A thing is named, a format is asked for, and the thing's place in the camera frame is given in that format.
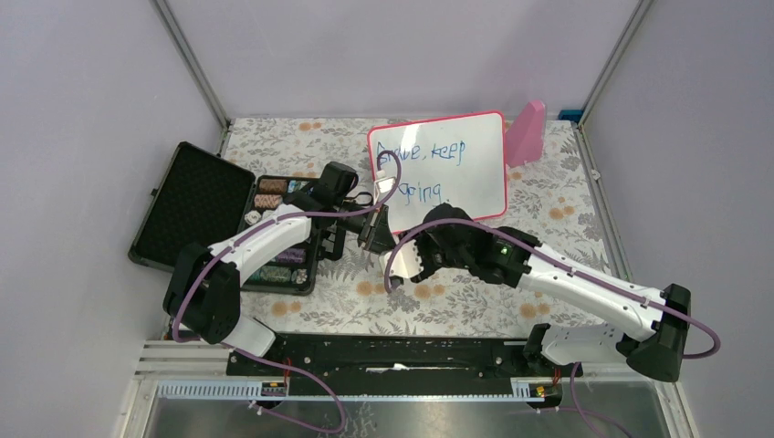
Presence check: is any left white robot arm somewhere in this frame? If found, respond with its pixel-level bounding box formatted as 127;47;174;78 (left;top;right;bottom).
163;162;402;375

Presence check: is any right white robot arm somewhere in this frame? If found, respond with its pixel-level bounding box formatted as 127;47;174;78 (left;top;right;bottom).
412;203;692;382

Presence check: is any open black case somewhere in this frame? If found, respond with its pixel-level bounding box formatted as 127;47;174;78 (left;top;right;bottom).
128;142;345;296

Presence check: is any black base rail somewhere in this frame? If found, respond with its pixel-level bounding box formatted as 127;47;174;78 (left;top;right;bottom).
225;326;584;398

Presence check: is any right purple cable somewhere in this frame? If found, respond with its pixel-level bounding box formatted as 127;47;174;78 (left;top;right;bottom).
382;218;722;438

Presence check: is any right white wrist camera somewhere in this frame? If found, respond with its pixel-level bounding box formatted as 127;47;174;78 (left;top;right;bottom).
384;241;424;287

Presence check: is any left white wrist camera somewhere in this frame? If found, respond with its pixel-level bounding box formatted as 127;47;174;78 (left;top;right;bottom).
373;171;396;208

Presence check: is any floral table mat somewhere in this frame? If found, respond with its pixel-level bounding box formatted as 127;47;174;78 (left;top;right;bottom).
223;118;611;338

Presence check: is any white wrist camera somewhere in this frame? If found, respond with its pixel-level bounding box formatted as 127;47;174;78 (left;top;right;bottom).
384;241;424;287
373;171;396;208

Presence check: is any blue corner object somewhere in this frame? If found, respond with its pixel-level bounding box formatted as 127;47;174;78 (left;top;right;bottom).
557;109;584;123

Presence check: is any pink eraser block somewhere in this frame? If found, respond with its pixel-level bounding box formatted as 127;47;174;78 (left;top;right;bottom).
504;99;547;168

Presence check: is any pink framed whiteboard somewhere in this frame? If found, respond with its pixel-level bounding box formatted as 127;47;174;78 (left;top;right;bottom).
367;111;507;234

